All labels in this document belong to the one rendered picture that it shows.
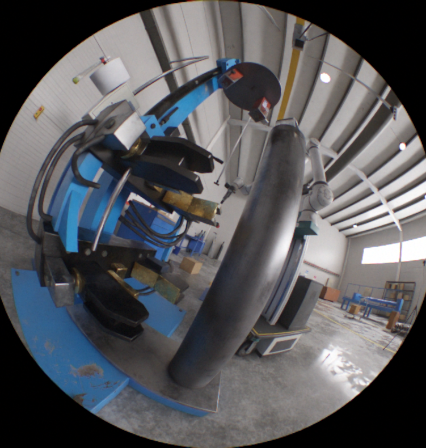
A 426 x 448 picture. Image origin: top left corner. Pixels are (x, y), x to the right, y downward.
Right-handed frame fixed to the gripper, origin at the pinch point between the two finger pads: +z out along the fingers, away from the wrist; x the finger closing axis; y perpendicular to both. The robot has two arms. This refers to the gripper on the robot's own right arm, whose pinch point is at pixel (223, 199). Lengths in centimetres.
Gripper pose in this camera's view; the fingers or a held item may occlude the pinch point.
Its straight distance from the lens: 135.3
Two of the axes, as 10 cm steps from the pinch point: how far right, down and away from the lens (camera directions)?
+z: -6.0, 7.6, -2.5
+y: 7.9, 6.1, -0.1
